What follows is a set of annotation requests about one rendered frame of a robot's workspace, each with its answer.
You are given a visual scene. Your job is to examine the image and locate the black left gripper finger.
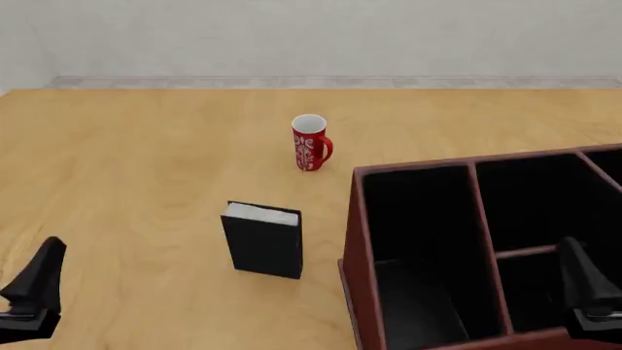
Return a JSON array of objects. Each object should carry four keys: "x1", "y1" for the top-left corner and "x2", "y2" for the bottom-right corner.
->
[{"x1": 0, "y1": 236, "x2": 68, "y2": 315}]

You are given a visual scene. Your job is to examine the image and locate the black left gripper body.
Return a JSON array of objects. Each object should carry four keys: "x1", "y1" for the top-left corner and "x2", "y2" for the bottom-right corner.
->
[{"x1": 0, "y1": 307, "x2": 62, "y2": 344}]

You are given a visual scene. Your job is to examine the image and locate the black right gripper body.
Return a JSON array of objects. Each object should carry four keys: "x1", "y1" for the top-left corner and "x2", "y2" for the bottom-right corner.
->
[{"x1": 565, "y1": 307, "x2": 622, "y2": 344}]

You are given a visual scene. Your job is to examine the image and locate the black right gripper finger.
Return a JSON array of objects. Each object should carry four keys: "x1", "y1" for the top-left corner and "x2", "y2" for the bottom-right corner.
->
[{"x1": 558, "y1": 236, "x2": 622, "y2": 315}]

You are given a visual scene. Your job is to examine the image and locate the red-brown desk caddy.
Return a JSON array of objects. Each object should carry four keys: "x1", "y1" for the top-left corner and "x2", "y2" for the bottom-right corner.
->
[{"x1": 337, "y1": 143, "x2": 622, "y2": 350}]

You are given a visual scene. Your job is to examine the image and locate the black book with white pages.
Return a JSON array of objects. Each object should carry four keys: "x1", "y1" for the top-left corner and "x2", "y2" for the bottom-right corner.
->
[{"x1": 220, "y1": 200, "x2": 303, "y2": 280}]

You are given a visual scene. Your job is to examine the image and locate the red mug with white pattern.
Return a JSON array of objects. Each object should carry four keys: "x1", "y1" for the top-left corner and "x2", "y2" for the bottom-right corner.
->
[{"x1": 291, "y1": 114, "x2": 334, "y2": 172}]

